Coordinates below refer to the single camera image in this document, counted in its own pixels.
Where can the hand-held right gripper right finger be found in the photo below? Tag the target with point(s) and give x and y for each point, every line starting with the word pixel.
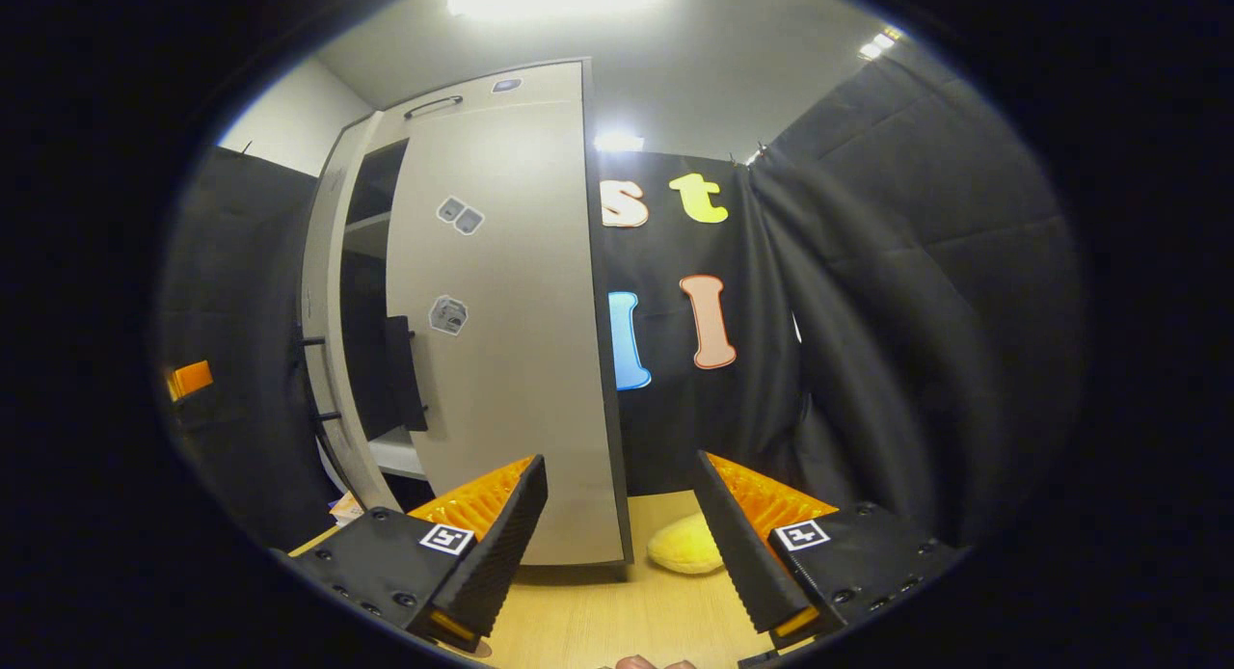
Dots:
pixel 742 553

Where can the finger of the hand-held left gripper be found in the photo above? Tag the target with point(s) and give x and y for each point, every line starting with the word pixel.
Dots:
pixel 191 380

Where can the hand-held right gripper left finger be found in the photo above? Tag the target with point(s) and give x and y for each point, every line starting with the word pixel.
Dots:
pixel 492 553

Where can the white cabinet door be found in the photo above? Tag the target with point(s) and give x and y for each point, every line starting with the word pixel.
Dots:
pixel 521 361
pixel 321 264

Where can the white cabinet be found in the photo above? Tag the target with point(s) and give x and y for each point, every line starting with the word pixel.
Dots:
pixel 540 81

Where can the yellow plush toy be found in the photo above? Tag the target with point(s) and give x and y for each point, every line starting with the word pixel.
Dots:
pixel 683 546

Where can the black backdrop cloth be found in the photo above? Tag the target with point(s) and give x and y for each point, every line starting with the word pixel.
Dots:
pixel 241 264
pixel 916 312
pixel 665 438

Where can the small paper packet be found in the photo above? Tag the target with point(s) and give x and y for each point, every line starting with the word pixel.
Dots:
pixel 348 510

